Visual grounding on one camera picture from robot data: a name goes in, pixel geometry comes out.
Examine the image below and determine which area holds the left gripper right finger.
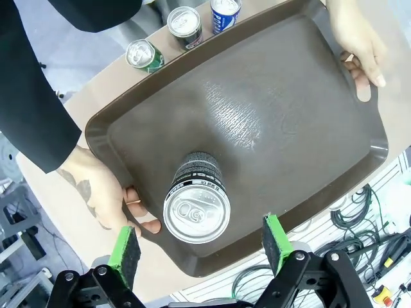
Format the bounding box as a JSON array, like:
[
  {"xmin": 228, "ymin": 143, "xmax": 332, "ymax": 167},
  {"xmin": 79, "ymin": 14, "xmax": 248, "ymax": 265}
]
[{"xmin": 256, "ymin": 214, "xmax": 370, "ymax": 308}]

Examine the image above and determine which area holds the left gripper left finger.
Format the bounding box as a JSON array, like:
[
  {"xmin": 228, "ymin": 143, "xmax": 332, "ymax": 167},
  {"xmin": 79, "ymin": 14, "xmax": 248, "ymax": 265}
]
[{"xmin": 48, "ymin": 226, "xmax": 142, "ymax": 308}]

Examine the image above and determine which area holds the black Pepsi can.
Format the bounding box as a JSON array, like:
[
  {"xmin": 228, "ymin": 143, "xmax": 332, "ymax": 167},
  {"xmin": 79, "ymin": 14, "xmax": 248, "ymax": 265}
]
[
  {"xmin": 166, "ymin": 6, "xmax": 204, "ymax": 51},
  {"xmin": 162, "ymin": 150, "xmax": 231, "ymax": 245}
]

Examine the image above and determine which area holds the dark brown serving tray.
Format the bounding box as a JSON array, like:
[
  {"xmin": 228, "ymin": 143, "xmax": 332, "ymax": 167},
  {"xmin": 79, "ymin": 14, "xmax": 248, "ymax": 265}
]
[{"xmin": 84, "ymin": 0, "xmax": 390, "ymax": 278}]

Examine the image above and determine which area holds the person's right forearm black sleeve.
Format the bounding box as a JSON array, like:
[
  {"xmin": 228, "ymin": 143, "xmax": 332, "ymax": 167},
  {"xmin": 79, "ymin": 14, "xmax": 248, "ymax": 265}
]
[{"xmin": 0, "ymin": 31, "xmax": 83, "ymax": 175}]

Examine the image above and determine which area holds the person in black jacket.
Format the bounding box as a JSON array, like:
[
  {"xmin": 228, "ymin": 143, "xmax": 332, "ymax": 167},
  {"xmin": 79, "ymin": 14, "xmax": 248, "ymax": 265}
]
[{"xmin": 0, "ymin": 0, "xmax": 144, "ymax": 33}]

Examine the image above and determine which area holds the person's right hand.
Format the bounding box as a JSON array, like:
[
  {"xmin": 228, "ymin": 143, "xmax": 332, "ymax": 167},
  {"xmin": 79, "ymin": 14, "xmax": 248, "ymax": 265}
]
[{"xmin": 56, "ymin": 144, "xmax": 161, "ymax": 238}]

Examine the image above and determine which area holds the person's left hand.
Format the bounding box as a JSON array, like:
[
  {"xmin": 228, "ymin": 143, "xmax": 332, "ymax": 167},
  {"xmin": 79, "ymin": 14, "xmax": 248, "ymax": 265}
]
[{"xmin": 324, "ymin": 0, "xmax": 388, "ymax": 94}]

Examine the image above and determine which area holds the yellow box with red button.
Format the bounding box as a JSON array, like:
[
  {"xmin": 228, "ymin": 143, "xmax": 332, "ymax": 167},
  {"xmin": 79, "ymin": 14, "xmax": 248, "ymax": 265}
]
[{"xmin": 374, "ymin": 284, "xmax": 394, "ymax": 304}]

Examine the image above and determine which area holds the green Chilsung cider can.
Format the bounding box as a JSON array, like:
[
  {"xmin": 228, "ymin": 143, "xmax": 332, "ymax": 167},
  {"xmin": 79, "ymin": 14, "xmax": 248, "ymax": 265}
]
[{"xmin": 125, "ymin": 38, "xmax": 166, "ymax": 75}]

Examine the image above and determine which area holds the blue Pocari Sweat can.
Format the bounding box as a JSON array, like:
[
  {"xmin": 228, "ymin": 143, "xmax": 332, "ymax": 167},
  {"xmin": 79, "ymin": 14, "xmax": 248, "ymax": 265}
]
[{"xmin": 210, "ymin": 0, "xmax": 242, "ymax": 35}]

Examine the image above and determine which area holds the dark green cable coil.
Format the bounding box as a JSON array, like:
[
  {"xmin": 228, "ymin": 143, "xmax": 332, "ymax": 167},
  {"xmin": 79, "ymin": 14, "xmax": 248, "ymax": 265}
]
[{"xmin": 329, "ymin": 184, "xmax": 386, "ymax": 238}]

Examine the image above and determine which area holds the thick black cable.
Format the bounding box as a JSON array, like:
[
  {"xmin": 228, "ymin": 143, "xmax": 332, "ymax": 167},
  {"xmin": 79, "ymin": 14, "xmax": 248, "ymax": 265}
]
[{"xmin": 375, "ymin": 232, "xmax": 411, "ymax": 259}]

